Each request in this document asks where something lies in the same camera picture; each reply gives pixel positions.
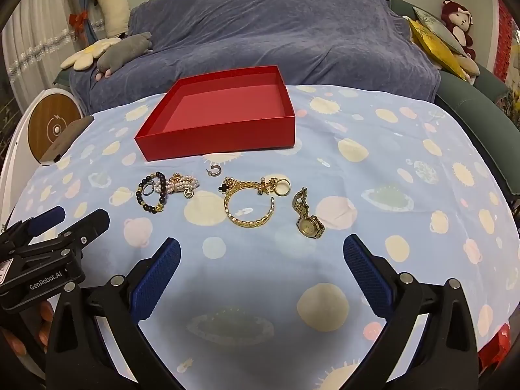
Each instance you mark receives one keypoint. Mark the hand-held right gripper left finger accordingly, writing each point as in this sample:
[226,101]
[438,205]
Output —
[156,280]

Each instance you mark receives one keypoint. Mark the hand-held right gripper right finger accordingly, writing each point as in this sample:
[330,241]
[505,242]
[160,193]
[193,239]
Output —
[365,276]

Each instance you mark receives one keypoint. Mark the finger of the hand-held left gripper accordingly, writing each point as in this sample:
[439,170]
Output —
[91,223]
[44,217]

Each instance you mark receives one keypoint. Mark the gold wristwatch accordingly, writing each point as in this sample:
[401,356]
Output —
[307,224]

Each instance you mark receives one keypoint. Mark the small hoop earring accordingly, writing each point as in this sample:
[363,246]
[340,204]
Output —
[215,169]

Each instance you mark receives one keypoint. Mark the red cardboard box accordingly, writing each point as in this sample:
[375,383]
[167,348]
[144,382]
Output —
[227,134]

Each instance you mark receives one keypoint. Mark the person's left hand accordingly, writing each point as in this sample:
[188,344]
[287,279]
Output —
[16,343]

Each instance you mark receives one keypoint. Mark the brown felt pouch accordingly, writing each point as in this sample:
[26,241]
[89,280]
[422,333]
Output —
[65,138]

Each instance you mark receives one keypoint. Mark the white stand with wooden disc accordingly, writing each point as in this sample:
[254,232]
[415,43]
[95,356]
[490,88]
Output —
[44,126]

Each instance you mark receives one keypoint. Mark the blue planet print tablecloth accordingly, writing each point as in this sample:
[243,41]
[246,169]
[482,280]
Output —
[365,170]

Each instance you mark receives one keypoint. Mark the red bag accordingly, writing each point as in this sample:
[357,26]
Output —
[493,349]

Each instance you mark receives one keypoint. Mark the flower shaped pillow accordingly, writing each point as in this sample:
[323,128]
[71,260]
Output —
[87,55]

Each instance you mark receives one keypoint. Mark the white curtain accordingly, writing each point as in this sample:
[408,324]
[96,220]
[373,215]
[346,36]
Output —
[28,48]

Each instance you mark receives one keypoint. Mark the grey plush toy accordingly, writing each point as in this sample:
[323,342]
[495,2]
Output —
[122,50]

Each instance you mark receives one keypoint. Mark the red bow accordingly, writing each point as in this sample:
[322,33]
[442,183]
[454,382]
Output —
[77,20]

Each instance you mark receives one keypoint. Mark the green sofa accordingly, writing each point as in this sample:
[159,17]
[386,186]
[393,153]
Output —
[467,97]

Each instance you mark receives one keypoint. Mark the cream alpaca plush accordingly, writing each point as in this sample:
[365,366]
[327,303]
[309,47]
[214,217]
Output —
[111,4]

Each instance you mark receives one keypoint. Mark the cream cushion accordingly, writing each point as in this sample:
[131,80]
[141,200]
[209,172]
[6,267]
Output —
[470,67]

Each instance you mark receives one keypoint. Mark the yellow cushion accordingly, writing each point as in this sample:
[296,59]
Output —
[434,44]

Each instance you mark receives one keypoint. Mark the blue-covered sofa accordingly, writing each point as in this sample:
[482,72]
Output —
[284,28]

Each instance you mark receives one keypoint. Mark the silver cushion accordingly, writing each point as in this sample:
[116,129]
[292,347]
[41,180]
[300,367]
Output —
[434,22]

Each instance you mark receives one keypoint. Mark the red monkey plush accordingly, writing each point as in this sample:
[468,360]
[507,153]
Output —
[459,16]

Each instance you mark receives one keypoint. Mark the red wall hanging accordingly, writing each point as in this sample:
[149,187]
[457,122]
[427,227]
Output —
[505,40]

